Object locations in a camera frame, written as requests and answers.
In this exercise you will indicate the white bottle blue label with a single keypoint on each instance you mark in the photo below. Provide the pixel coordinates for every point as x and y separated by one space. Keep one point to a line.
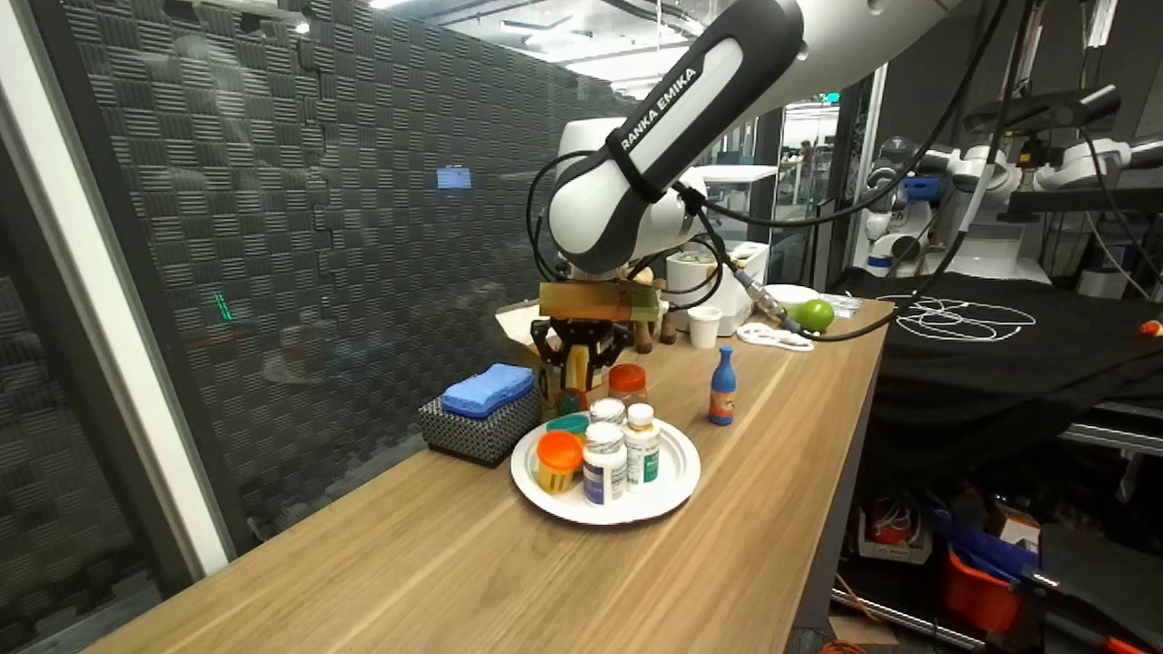
604 470

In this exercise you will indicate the small blue bottle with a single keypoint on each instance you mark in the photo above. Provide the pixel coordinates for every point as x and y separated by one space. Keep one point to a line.
720 390

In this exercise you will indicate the green pear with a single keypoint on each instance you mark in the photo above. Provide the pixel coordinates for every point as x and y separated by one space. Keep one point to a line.
811 314

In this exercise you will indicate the crumpled clear plastic bag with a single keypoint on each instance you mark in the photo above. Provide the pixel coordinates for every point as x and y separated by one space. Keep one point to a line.
768 335

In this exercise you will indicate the blue sponge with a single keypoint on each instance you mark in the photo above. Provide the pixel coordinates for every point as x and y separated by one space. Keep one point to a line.
489 390

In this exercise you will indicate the red white package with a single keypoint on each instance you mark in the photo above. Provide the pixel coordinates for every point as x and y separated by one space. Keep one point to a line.
896 536

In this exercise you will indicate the white window frame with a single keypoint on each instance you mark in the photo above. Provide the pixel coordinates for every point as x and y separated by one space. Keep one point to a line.
84 241

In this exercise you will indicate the spice jar orange lid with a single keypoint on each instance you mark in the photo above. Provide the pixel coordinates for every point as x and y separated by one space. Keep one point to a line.
626 378

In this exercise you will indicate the blue tool under table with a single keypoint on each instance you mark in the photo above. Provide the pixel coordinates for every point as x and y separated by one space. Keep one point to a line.
985 549

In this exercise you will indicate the white lab equipment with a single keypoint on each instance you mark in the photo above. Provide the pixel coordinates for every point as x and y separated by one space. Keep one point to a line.
896 225

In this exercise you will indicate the translucent white bucket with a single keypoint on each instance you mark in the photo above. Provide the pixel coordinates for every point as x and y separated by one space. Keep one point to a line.
748 264

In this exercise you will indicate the white paper cup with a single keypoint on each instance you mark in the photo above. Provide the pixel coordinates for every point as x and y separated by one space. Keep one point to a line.
702 330

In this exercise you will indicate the gray woven basket box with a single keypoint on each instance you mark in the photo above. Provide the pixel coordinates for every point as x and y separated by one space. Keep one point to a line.
476 436

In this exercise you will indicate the white round plate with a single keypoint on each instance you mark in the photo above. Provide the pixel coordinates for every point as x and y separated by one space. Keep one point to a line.
604 510

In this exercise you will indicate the white bottle green label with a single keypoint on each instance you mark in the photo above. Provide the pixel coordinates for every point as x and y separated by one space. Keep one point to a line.
641 451

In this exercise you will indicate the orange bin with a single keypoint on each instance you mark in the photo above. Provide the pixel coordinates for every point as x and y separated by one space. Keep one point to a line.
981 593

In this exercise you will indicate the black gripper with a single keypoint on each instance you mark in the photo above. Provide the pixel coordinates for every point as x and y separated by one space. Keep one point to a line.
594 331

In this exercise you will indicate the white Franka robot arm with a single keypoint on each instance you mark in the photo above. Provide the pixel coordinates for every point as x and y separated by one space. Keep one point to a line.
628 182

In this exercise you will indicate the black cloth covered table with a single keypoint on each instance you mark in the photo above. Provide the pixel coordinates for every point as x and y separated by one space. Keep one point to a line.
1065 364

